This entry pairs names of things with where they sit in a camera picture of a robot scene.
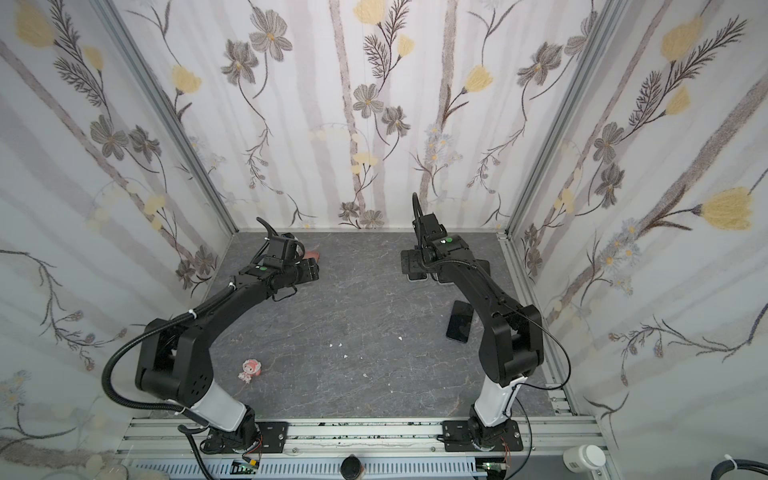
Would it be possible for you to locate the pink phone case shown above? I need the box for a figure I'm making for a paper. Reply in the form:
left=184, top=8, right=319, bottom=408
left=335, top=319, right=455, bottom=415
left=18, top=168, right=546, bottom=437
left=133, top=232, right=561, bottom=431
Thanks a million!
left=303, top=250, right=320, bottom=261

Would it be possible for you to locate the black phone case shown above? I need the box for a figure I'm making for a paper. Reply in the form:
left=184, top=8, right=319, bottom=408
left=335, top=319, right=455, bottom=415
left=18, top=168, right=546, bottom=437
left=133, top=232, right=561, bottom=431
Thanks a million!
left=476, top=259, right=491, bottom=276

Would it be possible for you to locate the black phone blue edge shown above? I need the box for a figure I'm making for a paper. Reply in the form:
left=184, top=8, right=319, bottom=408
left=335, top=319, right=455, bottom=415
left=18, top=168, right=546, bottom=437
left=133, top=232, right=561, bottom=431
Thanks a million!
left=446, top=300, right=475, bottom=344

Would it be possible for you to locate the light blue case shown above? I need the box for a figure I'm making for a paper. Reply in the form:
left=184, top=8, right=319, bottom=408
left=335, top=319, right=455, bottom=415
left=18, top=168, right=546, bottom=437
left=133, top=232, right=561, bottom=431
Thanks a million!
left=407, top=273, right=428, bottom=282

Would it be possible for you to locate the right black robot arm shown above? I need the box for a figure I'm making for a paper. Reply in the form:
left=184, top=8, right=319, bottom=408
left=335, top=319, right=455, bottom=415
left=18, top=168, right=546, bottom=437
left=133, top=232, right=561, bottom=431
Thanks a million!
left=401, top=193, right=552, bottom=452

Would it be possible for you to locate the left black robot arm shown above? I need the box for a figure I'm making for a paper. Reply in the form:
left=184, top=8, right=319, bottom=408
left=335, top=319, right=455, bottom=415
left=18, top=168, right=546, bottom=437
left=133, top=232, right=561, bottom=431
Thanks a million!
left=101, top=221, right=319, bottom=454

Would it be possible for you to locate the small pink figurine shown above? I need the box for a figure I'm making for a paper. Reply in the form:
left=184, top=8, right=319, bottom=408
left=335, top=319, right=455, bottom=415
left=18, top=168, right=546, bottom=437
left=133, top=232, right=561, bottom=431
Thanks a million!
left=238, top=359, right=262, bottom=384

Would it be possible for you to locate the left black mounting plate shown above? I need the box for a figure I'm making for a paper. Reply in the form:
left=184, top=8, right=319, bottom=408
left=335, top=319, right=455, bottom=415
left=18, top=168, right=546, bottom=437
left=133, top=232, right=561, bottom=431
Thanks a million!
left=203, top=421, right=289, bottom=455

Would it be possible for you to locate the black mounting plate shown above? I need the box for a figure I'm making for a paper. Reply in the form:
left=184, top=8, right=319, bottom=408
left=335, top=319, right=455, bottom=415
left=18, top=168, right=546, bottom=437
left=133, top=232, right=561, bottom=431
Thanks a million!
left=203, top=421, right=289, bottom=455
left=438, top=418, right=524, bottom=453

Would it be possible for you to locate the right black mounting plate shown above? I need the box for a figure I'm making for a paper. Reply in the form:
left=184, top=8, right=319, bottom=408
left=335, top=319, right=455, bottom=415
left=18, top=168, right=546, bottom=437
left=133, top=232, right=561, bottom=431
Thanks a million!
left=438, top=418, right=524, bottom=453

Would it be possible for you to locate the white round cap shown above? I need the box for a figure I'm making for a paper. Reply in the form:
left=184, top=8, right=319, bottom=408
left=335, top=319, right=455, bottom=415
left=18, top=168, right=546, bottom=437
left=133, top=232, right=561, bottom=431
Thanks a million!
left=562, top=444, right=607, bottom=473

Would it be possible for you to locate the black knob on rail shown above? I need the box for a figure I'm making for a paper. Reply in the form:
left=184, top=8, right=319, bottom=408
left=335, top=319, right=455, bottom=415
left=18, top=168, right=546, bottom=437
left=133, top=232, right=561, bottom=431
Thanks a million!
left=340, top=455, right=365, bottom=480

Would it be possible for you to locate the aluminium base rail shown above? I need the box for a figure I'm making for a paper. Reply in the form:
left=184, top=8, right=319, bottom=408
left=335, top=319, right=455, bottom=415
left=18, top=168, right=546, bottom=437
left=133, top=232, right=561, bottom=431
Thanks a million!
left=116, top=416, right=620, bottom=479

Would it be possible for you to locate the black cable bottom right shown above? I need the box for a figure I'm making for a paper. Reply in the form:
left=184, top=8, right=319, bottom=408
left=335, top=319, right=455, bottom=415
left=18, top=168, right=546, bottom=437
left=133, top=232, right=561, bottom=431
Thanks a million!
left=710, top=454, right=768, bottom=480

